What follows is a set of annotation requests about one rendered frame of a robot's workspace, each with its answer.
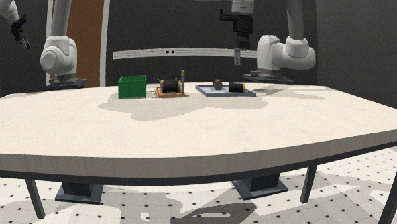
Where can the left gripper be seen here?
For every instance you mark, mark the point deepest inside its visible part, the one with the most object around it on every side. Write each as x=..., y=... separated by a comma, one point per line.
x=242, y=24

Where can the green open-top box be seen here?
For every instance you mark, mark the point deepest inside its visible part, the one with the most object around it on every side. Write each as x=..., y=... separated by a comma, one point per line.
x=134, y=89

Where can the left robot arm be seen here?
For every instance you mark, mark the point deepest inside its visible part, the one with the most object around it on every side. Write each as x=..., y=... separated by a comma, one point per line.
x=295, y=54

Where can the tan battery holder board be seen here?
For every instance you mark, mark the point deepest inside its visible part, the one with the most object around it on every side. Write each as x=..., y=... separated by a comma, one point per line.
x=171, y=94

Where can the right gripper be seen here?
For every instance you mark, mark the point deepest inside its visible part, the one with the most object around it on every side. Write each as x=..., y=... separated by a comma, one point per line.
x=15, y=24

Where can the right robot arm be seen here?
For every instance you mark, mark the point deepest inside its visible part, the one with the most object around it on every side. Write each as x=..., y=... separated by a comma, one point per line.
x=60, y=55

